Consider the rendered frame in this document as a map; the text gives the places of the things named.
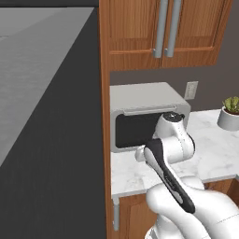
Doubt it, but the green plant in white pot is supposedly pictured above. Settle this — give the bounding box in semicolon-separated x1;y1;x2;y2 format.
217;95;239;132

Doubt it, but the grey toaster oven handle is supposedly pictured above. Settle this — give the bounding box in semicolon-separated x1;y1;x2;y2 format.
122;105;178;117

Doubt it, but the wooden base cupboard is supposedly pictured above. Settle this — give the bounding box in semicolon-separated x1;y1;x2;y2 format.
111;176;239;239

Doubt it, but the grey bar cupboard handle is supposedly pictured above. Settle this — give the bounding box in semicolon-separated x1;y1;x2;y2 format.
151;0;170;59
163;0;183;59

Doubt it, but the white wall socket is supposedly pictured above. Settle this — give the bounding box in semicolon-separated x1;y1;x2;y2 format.
184;80;200;101

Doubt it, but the grey base cupboard handle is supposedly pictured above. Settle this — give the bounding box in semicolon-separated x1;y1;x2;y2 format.
112;197;121;232

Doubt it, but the grey fridge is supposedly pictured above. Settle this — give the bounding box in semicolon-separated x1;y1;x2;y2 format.
0;0;107;239

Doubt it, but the grey toaster oven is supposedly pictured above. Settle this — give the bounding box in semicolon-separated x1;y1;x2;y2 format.
109;81;192;155

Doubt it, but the tall wooden side panel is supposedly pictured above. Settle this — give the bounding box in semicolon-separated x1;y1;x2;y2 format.
98;0;114;239

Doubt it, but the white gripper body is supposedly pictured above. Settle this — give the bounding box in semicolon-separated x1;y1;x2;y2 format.
134;145;148;163

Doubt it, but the black toaster oven door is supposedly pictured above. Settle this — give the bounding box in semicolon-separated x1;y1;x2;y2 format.
114;111;187;149

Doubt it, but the wooden wall cupboard door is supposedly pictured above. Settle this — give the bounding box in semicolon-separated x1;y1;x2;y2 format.
108;0;163;71
161;0;233;69

